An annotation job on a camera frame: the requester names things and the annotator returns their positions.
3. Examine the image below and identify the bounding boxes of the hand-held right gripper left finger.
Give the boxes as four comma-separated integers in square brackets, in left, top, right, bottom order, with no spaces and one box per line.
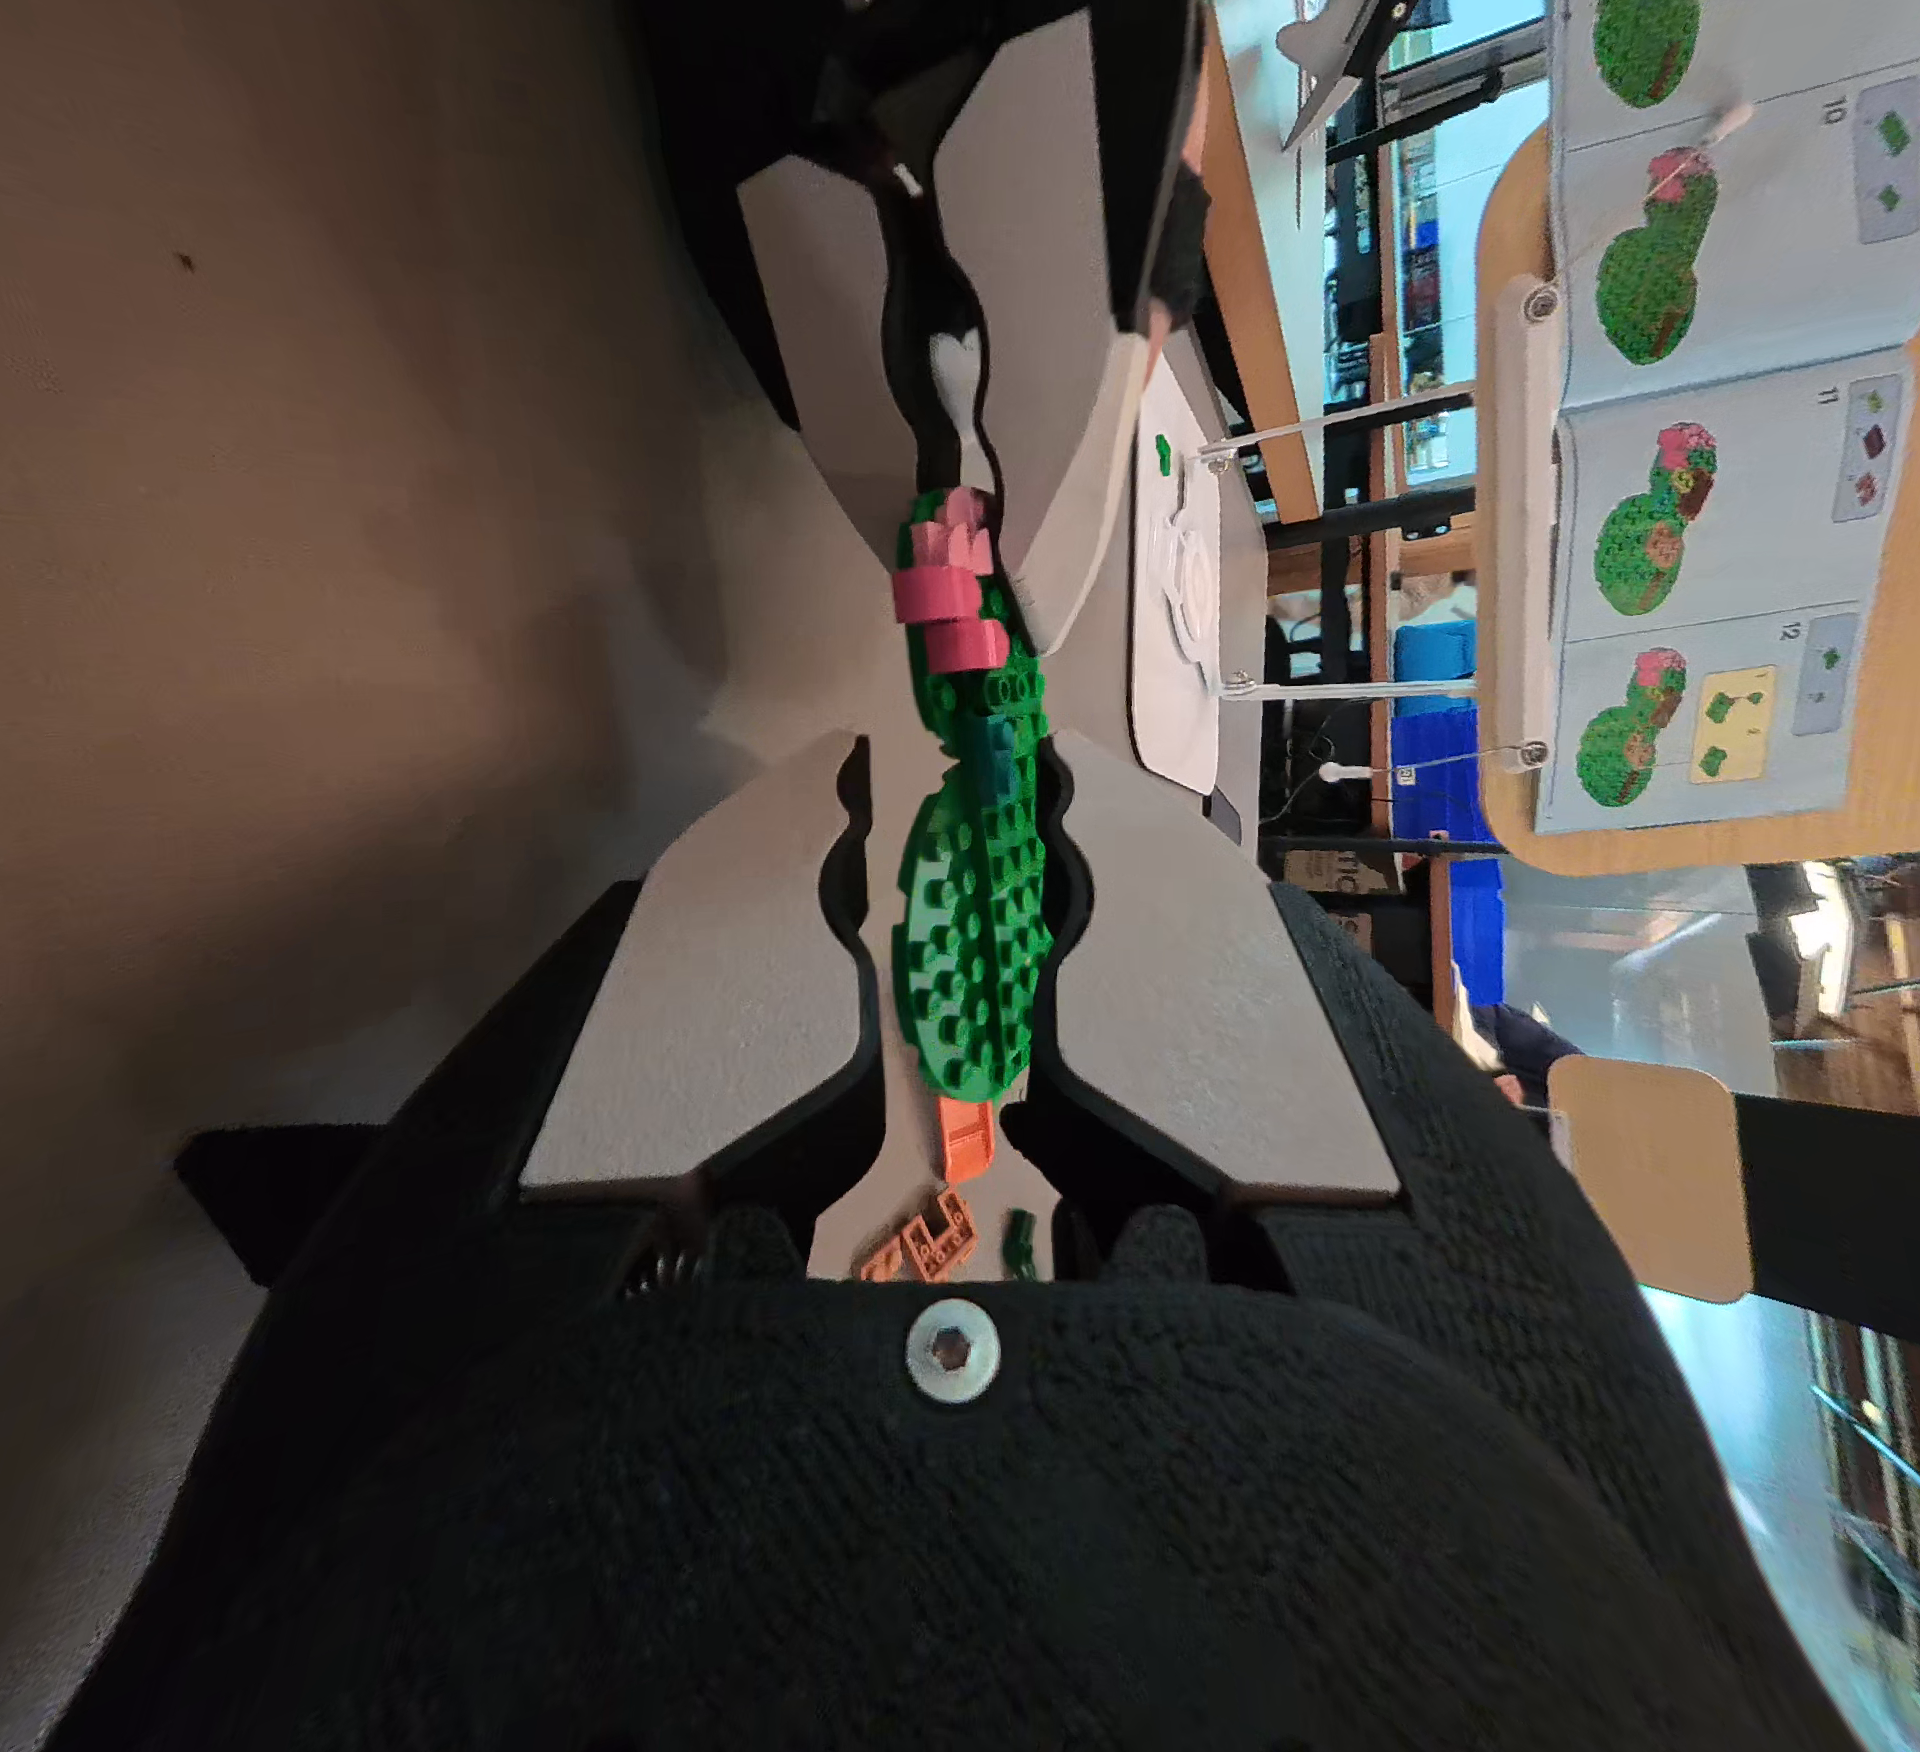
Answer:
[516,730,889,1222]

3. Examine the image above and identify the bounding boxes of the brown lego bracket piece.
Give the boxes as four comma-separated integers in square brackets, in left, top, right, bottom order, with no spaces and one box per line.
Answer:
[900,1189,979,1280]

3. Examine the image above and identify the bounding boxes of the lego instruction booklet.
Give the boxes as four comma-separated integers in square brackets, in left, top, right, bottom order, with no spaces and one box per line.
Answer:
[1542,0,1920,838]

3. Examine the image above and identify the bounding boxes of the wooden desk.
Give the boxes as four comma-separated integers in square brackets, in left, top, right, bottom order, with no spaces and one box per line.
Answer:
[1199,0,1321,525]

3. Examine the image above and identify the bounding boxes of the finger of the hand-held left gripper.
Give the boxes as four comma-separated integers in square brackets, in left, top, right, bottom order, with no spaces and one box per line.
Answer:
[930,0,1157,656]
[731,146,968,546]

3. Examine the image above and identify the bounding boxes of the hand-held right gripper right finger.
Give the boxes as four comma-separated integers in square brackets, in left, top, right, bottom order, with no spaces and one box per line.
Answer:
[998,731,1407,1213]

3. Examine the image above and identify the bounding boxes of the light wooden panel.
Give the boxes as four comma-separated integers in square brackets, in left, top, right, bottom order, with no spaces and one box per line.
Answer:
[1544,1054,1757,1306]

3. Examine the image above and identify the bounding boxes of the wooden book stand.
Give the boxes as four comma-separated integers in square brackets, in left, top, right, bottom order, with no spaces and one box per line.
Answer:
[1126,117,1920,881]

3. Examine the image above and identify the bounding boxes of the green lego build pink flowers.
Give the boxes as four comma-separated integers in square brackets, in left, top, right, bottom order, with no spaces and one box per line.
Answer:
[887,484,1084,1101]

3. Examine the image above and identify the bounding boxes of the person's left hand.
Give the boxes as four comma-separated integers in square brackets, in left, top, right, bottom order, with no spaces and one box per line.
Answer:
[1144,159,1214,344]

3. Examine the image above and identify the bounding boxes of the blue storage bins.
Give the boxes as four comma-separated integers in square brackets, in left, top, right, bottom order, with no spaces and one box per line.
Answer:
[1387,618,1507,1018]

